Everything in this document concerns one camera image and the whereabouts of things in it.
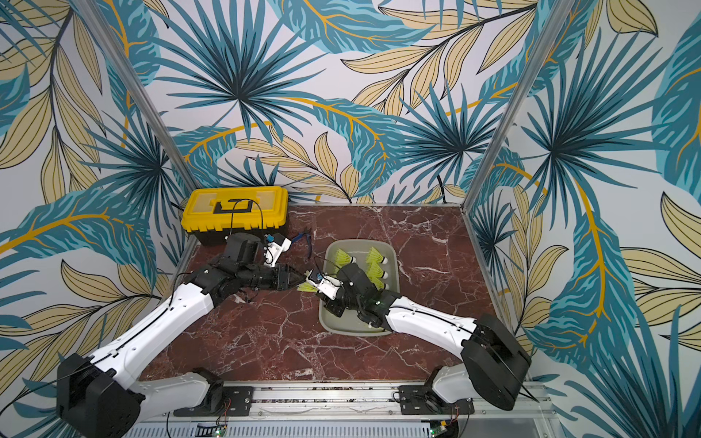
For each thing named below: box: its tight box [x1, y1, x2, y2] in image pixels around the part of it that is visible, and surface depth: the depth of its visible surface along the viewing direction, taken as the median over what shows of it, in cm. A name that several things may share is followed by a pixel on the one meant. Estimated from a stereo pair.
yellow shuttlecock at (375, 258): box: [366, 246, 388, 267], surface depth 102 cm
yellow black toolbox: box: [180, 186, 290, 247], surface depth 97 cm
